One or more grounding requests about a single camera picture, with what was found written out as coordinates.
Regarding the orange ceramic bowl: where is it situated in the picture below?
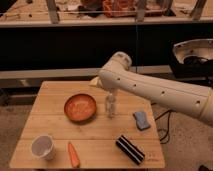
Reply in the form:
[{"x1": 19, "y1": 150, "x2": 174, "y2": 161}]
[{"x1": 64, "y1": 93, "x2": 97, "y2": 122}]

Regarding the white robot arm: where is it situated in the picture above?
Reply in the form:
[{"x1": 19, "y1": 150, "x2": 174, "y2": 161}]
[{"x1": 90, "y1": 51, "x2": 213, "y2": 127}]

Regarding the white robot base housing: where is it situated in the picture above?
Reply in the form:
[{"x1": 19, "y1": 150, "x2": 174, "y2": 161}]
[{"x1": 170, "y1": 38, "x2": 213, "y2": 78}]

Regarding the clear plastic bottle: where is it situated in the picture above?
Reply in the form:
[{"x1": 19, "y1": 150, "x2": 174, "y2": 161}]
[{"x1": 105, "y1": 93, "x2": 116, "y2": 118}]

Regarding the wooden table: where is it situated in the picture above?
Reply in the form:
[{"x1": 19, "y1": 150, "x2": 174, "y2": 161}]
[{"x1": 10, "y1": 81, "x2": 165, "y2": 169}]

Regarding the blue sponge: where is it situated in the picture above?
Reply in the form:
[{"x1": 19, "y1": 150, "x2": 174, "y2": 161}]
[{"x1": 133, "y1": 111, "x2": 151, "y2": 131}]

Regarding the black striped rectangular box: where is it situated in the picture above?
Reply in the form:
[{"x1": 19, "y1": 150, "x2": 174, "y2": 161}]
[{"x1": 115, "y1": 135, "x2": 145, "y2": 165}]

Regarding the orange object on shelf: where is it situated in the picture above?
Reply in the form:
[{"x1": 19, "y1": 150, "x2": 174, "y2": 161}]
[{"x1": 102, "y1": 0, "x2": 135, "y2": 17}]

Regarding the orange carrot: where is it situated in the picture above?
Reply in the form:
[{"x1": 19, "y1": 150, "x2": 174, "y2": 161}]
[{"x1": 68, "y1": 142, "x2": 80, "y2": 168}]

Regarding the white plastic cup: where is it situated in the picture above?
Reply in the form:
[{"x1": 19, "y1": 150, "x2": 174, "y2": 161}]
[{"x1": 30, "y1": 135, "x2": 55, "y2": 161}]

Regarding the black cable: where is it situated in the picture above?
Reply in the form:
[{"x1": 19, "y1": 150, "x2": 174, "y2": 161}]
[{"x1": 153, "y1": 109, "x2": 173, "y2": 145}]

